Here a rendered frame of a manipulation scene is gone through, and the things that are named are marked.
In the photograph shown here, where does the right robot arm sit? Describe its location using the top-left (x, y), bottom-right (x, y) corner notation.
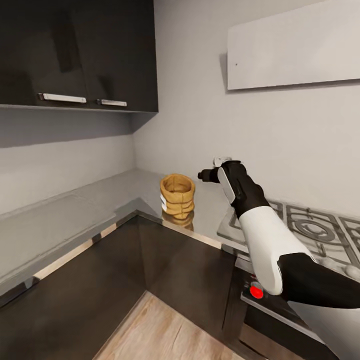
top-left (197, 156), bottom-right (360, 360)

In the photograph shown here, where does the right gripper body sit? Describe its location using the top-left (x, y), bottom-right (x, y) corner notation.
top-left (202, 167), bottom-right (220, 184)

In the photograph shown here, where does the popcorn bag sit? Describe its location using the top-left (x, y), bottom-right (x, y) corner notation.
top-left (160, 174), bottom-right (196, 220)

